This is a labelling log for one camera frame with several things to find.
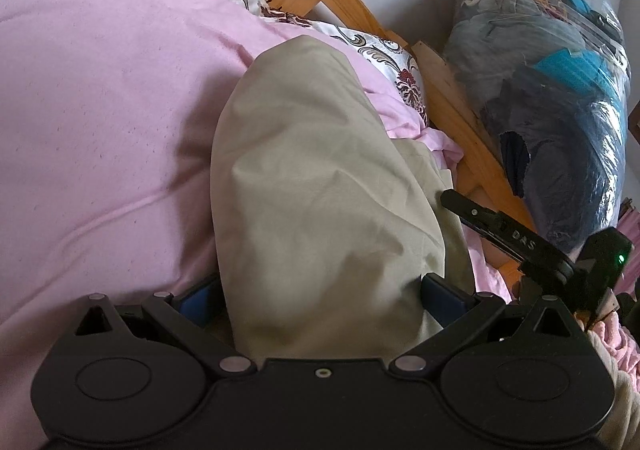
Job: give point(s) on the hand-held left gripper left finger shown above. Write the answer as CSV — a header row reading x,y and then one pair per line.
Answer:
x,y
197,304

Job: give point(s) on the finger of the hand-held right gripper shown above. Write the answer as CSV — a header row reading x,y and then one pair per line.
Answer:
x,y
492,225

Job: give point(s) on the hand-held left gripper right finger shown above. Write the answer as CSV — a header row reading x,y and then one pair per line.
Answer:
x,y
442,299

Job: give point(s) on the olive brown beige hooded jacket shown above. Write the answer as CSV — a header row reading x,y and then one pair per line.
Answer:
x,y
310,190

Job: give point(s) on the clear plastic bag of clothes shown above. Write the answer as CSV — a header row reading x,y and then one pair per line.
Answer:
x,y
545,95

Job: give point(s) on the pink fuzzy cloth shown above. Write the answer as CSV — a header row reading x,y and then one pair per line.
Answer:
x,y
622,330

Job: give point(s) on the floral patterned pillow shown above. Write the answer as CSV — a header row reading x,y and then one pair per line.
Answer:
x,y
385,55

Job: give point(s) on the pink blanket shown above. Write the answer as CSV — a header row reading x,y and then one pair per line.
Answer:
x,y
110,105

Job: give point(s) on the wooden bed frame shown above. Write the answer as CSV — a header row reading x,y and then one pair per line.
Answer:
x,y
465,130

